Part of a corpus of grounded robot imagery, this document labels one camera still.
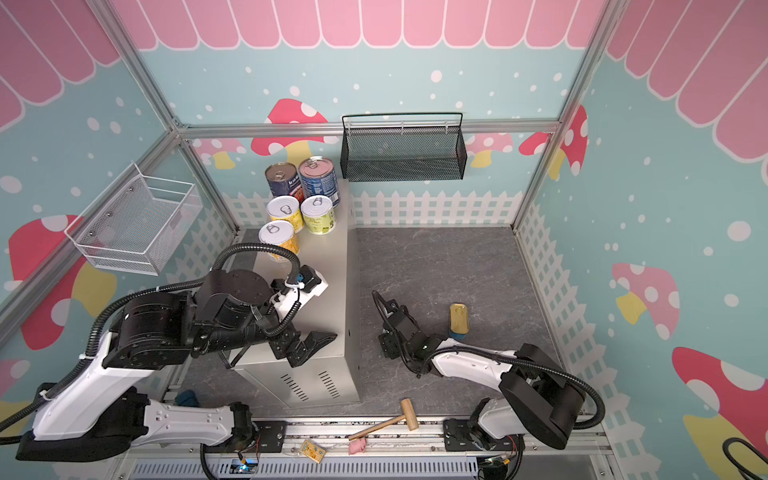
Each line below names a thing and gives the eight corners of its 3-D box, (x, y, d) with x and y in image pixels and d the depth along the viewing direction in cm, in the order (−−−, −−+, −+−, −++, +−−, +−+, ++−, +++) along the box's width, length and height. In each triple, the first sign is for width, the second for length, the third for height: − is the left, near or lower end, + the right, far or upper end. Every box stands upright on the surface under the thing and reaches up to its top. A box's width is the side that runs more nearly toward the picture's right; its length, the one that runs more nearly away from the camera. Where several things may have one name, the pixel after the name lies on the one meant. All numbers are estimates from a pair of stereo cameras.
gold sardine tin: (449, 339, 93) (452, 332, 89) (446, 311, 99) (448, 303, 95) (469, 339, 93) (472, 332, 89) (464, 311, 99) (467, 303, 95)
